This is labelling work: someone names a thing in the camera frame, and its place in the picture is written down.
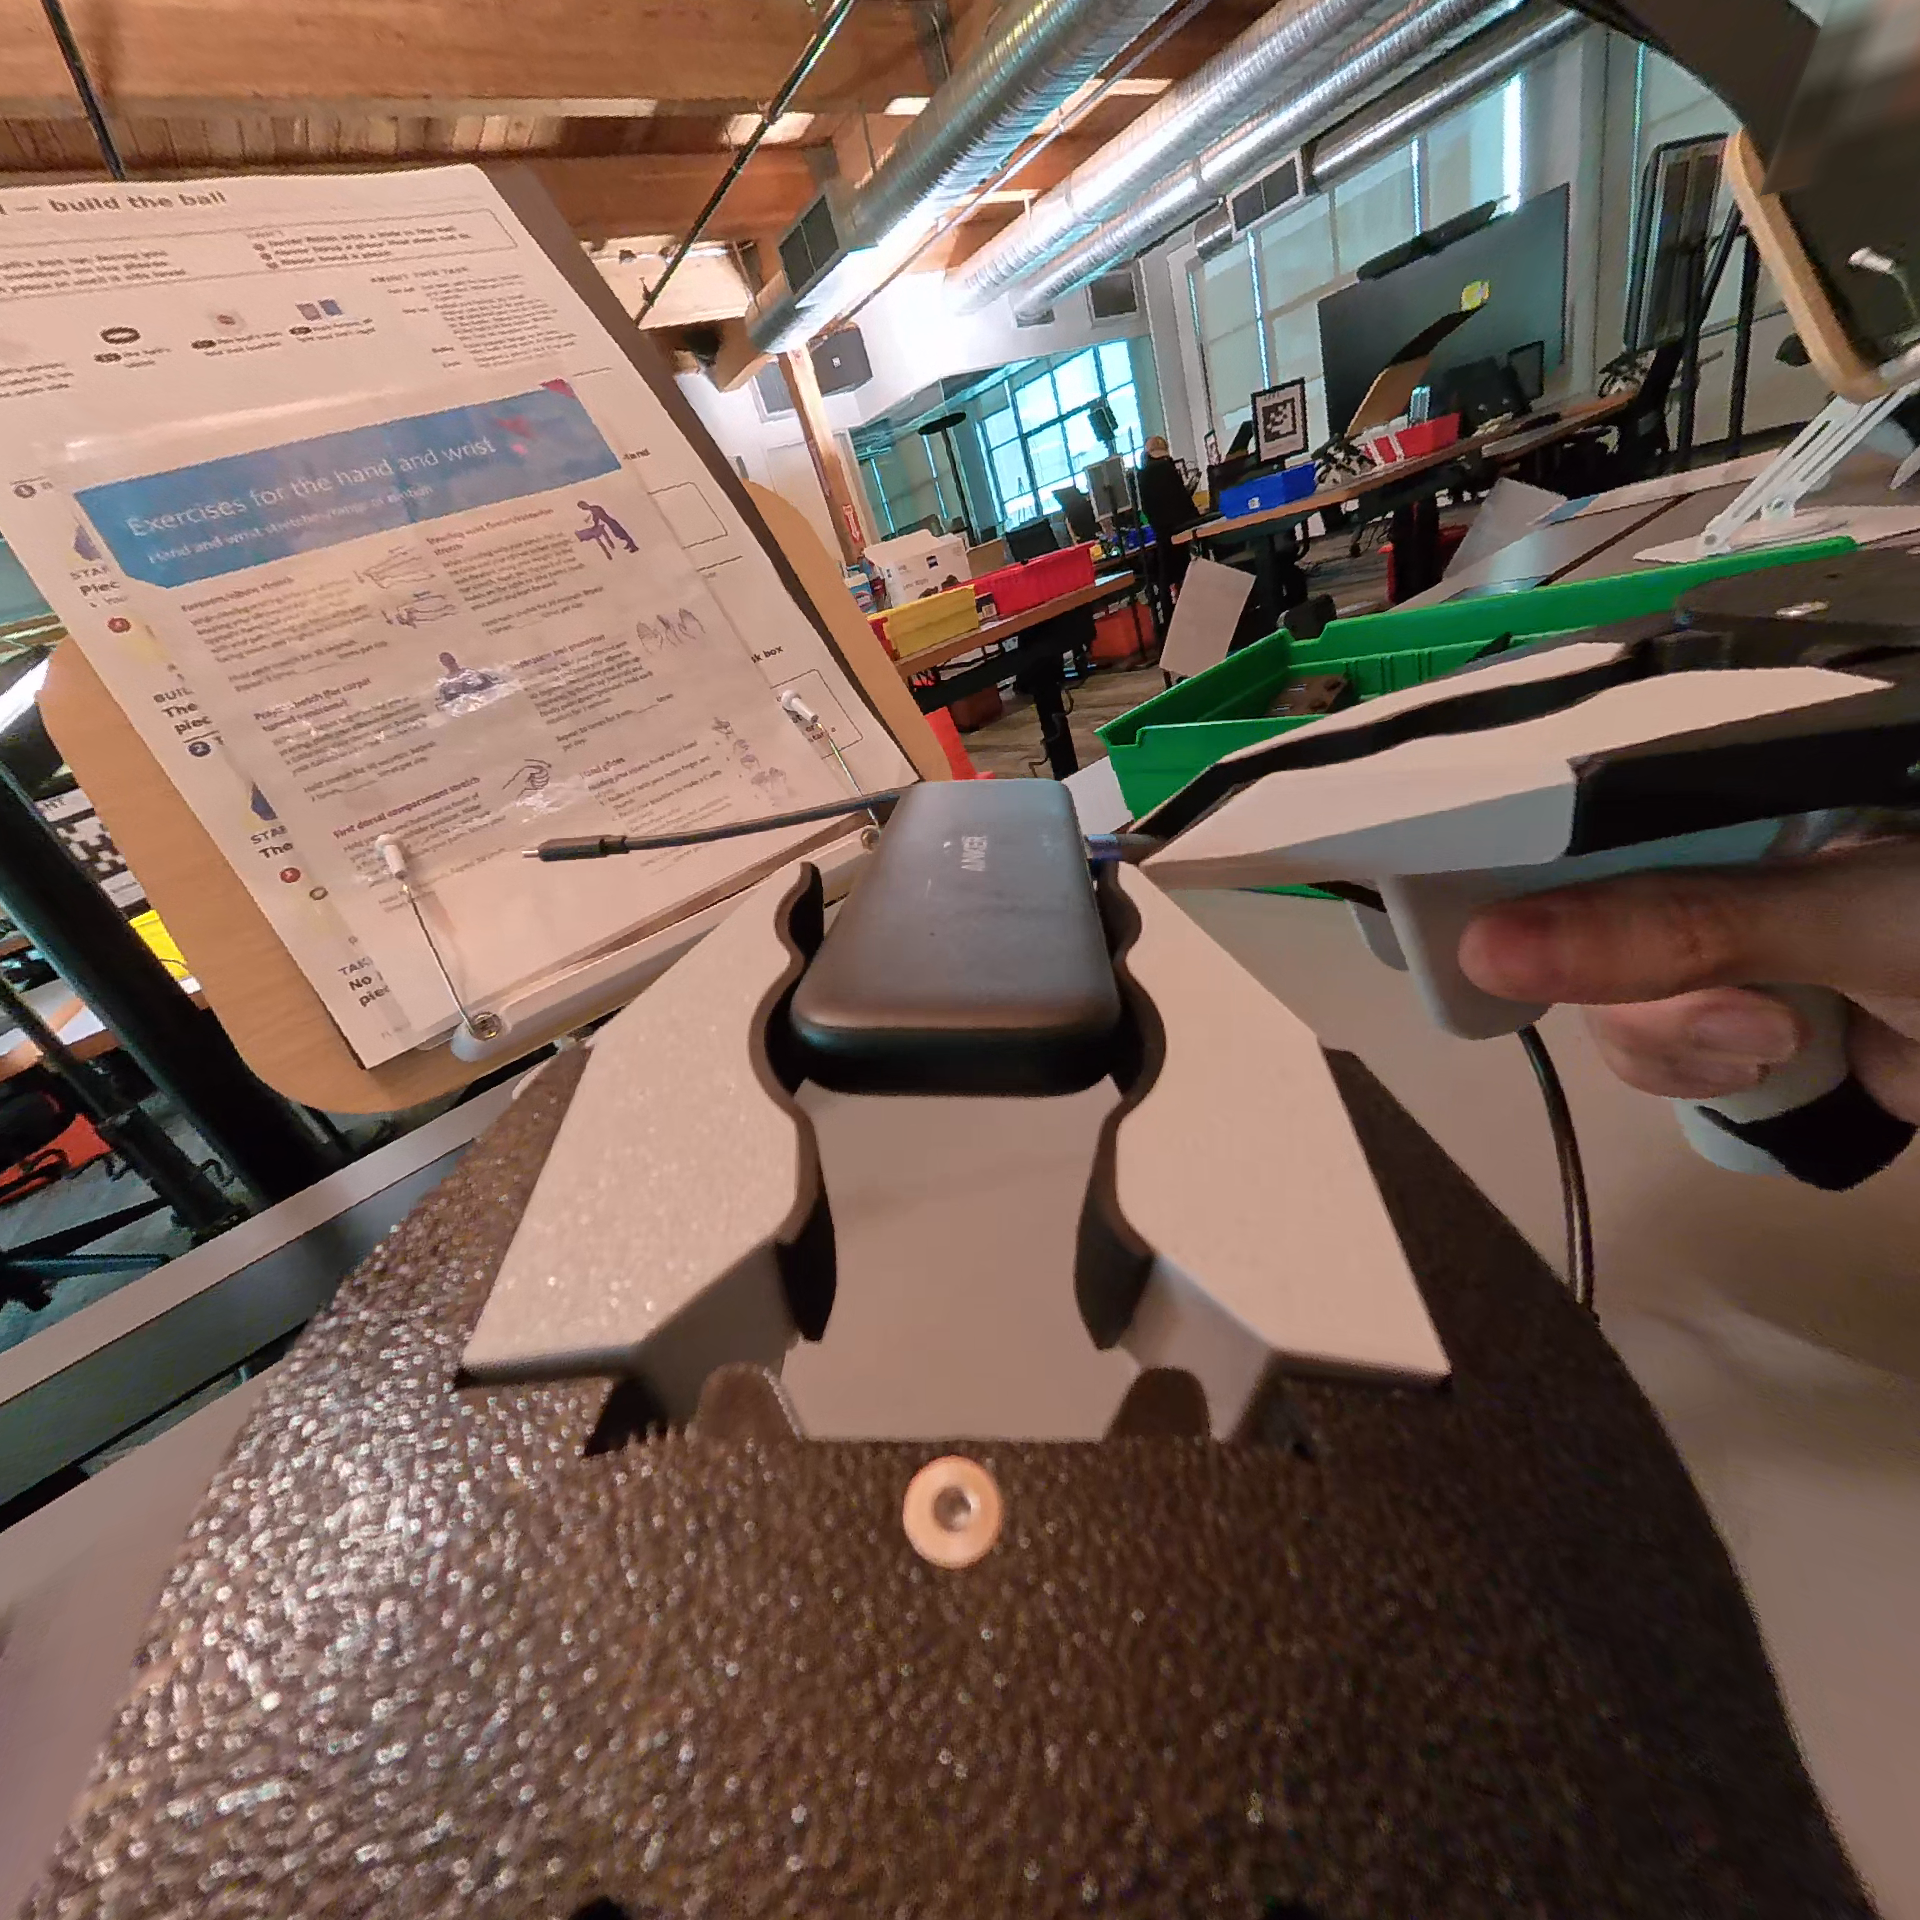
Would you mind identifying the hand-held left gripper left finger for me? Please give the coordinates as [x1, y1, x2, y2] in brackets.
[456, 861, 841, 1421]

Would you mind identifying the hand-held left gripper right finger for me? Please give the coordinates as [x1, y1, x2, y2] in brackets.
[1076, 865, 1452, 1444]

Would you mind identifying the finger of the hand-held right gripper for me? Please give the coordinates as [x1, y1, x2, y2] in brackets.
[1135, 668, 1897, 902]
[1119, 626, 1670, 846]

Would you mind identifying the green storage bin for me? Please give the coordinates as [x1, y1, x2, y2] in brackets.
[1095, 537, 1862, 898]

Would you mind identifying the black cable blue usb plug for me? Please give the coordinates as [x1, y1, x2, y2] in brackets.
[1079, 829, 1595, 1310]

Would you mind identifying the rounded black usb hub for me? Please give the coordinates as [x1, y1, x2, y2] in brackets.
[787, 776, 1127, 1097]

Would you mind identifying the person's right hand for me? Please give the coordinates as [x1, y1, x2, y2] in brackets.
[1457, 870, 1920, 1126]

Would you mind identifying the wooden top desk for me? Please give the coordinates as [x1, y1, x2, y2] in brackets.
[1177, 386, 1644, 601]
[901, 568, 1142, 758]

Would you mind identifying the wooden document stand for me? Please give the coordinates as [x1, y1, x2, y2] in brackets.
[1558, 0, 1920, 568]
[0, 162, 932, 1119]

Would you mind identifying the yellow storage bin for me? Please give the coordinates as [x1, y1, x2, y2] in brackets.
[865, 582, 983, 662]

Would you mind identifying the white cardboard box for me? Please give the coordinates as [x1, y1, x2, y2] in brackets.
[859, 527, 971, 596]

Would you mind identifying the large black screen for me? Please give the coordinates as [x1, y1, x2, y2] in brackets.
[1317, 183, 1573, 441]

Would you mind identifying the blue header printed sheet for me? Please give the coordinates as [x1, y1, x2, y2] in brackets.
[7, 374, 909, 1070]

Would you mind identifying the black tripod pole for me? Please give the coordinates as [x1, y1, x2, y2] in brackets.
[0, 750, 353, 1306]

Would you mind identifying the ceiling vent grille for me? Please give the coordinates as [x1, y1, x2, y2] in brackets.
[776, 192, 846, 308]

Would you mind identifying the white printed sheet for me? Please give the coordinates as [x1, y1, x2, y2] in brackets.
[0, 162, 707, 505]

